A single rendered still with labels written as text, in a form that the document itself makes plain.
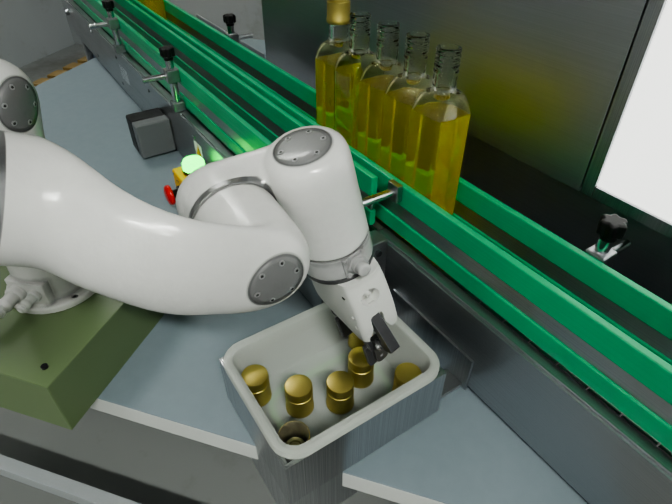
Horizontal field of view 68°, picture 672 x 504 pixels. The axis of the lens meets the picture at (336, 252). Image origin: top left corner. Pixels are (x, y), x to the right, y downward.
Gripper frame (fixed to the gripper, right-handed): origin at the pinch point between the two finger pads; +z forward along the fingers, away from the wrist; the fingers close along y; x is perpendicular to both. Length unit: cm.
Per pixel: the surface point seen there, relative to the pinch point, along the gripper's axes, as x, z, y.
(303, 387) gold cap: 9.3, 1.7, 0.3
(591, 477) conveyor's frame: -9.2, 8.5, -25.9
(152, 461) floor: 48, 76, 56
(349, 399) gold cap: 5.6, 4.6, -3.2
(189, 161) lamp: 0, 0, 54
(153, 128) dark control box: 0, 3, 79
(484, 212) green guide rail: -22.7, -3.1, 1.7
